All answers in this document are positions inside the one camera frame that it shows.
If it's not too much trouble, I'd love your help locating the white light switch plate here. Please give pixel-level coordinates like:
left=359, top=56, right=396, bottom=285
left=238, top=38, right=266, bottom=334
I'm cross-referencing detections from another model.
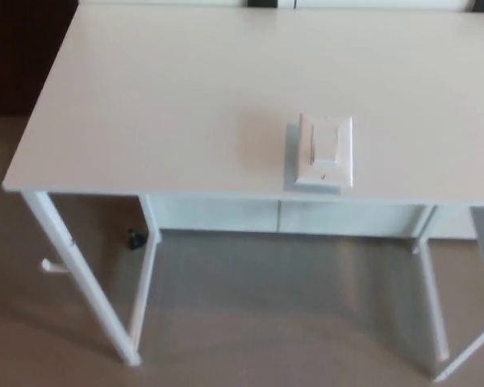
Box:
left=294, top=114, right=355, bottom=189

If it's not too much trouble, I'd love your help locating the white cabinet row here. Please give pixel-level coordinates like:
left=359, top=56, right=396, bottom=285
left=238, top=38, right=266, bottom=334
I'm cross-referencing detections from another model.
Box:
left=80, top=0, right=475, bottom=241

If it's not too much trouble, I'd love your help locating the white table with metal legs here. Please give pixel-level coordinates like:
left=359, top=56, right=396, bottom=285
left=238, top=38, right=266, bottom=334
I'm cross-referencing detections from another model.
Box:
left=2, top=0, right=484, bottom=382

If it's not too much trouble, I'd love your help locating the white peg on table leg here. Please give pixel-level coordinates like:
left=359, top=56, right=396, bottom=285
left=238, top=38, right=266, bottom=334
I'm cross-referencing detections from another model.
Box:
left=40, top=258, right=72, bottom=277

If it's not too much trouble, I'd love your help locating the dark brown cabinet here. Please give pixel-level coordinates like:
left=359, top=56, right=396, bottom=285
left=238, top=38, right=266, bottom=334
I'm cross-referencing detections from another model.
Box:
left=0, top=0, right=80, bottom=117

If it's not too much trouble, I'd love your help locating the grey switch base box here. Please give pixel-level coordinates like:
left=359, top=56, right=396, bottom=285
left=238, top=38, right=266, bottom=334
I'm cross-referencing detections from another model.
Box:
left=281, top=123, right=344, bottom=198

